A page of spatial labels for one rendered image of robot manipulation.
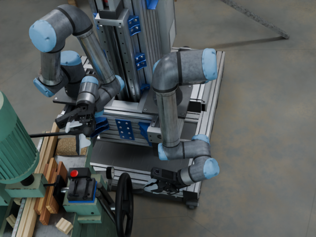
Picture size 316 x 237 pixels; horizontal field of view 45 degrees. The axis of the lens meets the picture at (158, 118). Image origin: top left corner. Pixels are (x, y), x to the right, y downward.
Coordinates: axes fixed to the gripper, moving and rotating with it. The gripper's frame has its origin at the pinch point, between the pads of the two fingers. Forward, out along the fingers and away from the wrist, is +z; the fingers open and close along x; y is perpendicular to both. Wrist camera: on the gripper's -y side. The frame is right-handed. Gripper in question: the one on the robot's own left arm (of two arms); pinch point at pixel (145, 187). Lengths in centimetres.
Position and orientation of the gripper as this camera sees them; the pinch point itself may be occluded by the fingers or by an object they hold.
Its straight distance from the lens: 175.0
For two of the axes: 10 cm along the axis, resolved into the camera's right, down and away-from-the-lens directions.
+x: 0.4, -7.9, 6.1
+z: -7.9, 3.5, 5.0
